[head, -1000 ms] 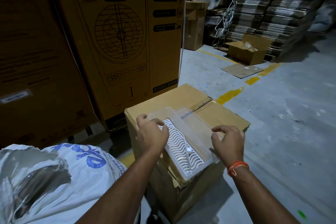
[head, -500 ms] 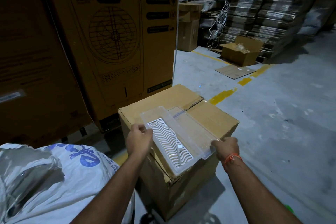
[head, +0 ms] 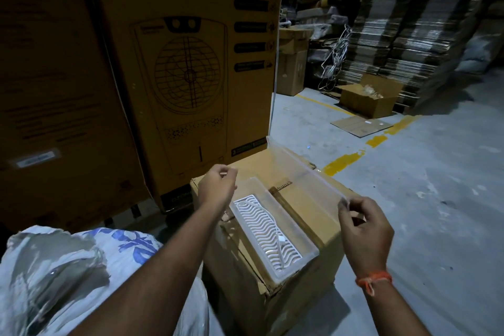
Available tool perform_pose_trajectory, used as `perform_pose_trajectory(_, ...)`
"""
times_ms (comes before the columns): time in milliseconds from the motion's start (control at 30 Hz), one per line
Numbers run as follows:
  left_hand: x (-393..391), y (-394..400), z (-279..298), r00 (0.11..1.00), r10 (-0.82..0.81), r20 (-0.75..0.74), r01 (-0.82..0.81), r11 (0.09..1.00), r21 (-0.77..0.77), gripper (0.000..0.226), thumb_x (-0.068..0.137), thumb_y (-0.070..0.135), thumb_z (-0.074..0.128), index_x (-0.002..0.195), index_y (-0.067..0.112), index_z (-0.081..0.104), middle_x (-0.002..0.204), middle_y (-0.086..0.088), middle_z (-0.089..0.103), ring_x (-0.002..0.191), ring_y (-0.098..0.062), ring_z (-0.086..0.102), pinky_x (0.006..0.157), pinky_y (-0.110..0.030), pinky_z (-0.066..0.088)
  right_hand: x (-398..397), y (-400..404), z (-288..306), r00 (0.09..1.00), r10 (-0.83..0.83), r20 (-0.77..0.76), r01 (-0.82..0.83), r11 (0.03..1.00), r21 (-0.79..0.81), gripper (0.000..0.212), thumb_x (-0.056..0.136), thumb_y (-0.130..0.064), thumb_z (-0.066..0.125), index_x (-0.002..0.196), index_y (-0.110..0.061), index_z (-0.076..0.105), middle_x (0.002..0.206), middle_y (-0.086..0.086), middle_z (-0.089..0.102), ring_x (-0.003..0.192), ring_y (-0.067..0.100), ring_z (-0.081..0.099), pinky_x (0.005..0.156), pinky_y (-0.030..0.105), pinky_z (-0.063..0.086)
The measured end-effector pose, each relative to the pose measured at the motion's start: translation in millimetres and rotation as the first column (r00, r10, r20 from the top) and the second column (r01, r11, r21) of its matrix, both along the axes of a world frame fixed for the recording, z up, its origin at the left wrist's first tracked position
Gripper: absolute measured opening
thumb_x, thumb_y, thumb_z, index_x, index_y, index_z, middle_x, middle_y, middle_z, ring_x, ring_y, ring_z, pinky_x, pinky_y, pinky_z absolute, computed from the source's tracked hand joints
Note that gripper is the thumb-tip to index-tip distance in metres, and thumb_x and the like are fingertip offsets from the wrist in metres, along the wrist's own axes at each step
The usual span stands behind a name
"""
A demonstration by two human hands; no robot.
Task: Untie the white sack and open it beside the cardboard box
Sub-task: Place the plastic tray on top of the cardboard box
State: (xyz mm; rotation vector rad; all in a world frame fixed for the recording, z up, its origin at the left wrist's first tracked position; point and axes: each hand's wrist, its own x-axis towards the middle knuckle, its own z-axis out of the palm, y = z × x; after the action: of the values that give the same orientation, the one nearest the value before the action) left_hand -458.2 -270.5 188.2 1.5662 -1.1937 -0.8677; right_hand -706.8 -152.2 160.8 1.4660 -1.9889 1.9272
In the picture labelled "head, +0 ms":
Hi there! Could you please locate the person's left hand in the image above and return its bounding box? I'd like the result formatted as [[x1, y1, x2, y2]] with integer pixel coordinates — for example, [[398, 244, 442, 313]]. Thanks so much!
[[196, 163, 239, 219]]

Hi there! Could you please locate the person's right hand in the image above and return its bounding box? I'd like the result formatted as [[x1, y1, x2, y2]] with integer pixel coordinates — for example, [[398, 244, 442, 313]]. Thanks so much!
[[338, 196, 395, 279]]

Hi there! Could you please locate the clear plastic container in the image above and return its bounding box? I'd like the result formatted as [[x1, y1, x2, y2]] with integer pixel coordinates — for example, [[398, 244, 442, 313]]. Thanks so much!
[[226, 134, 351, 284]]

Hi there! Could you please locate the white woven sack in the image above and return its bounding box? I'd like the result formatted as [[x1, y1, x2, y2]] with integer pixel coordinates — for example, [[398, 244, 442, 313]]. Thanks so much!
[[0, 224, 209, 336]]

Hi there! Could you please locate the person's left forearm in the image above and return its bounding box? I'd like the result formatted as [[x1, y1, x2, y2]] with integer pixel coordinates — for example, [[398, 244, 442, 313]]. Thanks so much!
[[69, 197, 237, 336]]

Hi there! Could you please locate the white wavy tray insert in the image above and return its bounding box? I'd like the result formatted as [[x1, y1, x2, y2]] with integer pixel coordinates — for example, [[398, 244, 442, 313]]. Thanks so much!
[[232, 194, 304, 279]]

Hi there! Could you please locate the small brown cardboard box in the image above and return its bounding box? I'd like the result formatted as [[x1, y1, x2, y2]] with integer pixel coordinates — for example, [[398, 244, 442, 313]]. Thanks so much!
[[190, 146, 365, 336]]

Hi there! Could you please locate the flat cardboard sheet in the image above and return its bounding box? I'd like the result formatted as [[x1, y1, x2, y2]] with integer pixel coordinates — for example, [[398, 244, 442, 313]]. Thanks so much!
[[330, 114, 394, 139]]

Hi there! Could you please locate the open cardboard box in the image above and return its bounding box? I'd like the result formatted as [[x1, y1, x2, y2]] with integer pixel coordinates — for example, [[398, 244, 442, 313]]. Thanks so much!
[[338, 73, 406, 119]]

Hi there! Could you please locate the tall narrow cardboard box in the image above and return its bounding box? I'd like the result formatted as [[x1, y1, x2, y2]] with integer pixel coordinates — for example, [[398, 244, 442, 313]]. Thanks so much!
[[277, 26, 314, 97]]

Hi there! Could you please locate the white barcode sticker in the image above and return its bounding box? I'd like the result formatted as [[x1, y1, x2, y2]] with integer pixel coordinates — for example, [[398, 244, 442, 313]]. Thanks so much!
[[15, 150, 58, 169]]

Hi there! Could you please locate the large carton with text panel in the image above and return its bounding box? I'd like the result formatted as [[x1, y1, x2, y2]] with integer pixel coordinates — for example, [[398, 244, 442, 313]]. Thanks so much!
[[0, 0, 152, 232]]

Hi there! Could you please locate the stack of flattened cartons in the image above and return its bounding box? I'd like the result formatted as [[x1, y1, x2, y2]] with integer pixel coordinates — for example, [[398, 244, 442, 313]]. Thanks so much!
[[342, 0, 493, 112]]

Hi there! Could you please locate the large carton with fan drawing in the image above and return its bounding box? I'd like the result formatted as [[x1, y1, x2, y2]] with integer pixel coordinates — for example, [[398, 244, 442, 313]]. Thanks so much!
[[88, 0, 285, 213]]

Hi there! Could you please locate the orange thread bracelet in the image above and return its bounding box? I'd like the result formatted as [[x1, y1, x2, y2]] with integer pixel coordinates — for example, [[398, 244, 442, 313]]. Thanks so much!
[[355, 270, 394, 296]]

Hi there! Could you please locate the bundle of white cables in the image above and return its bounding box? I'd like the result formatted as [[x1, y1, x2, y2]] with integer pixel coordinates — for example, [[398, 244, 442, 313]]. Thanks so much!
[[318, 24, 352, 90]]

